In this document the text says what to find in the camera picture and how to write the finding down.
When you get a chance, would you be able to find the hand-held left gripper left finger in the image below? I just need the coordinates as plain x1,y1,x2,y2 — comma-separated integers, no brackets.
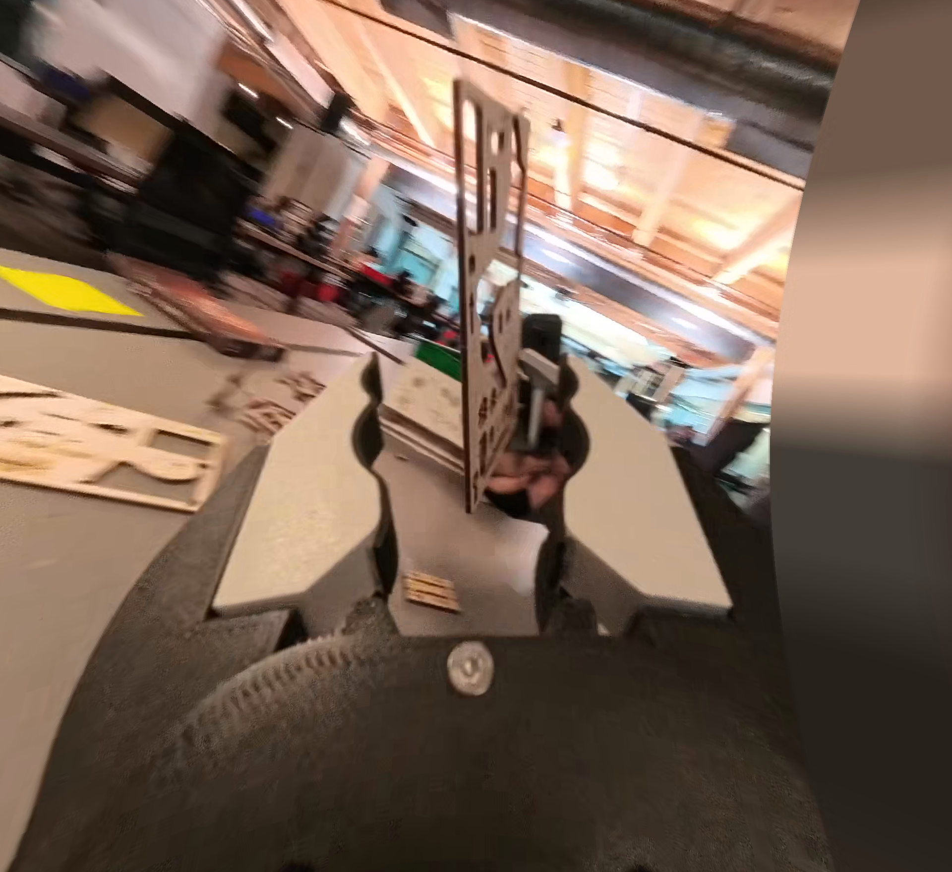
212,353,400,616

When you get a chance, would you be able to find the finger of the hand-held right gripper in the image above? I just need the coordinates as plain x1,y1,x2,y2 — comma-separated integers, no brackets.
518,353,561,454

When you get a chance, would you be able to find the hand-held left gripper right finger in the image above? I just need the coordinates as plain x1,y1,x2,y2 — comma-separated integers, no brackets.
534,355,735,634

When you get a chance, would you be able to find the wooden parts sheet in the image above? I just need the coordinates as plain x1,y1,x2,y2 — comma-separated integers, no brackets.
452,78,531,517

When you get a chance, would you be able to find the wooden bicycle model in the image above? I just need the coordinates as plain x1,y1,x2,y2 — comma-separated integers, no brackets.
207,365,329,439

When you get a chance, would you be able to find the brown model kit box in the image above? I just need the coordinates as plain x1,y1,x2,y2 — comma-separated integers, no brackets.
112,255,288,360

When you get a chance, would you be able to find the person's right hand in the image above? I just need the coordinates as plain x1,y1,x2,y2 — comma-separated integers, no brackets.
487,402,575,517

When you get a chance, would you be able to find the white instruction booklet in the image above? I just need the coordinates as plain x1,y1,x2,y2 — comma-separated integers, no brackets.
380,358,468,443

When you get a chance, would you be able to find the stack of wooden sheets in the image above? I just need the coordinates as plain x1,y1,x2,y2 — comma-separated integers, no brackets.
378,411,470,476

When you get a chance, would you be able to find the small wooden piece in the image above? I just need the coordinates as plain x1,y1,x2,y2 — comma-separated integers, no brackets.
401,569,464,615

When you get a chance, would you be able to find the yellow sticky note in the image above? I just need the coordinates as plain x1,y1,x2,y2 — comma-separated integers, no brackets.
0,264,144,318

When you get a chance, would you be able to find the wooden cutout frame sheet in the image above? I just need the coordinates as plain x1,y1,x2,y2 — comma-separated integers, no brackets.
0,374,226,515

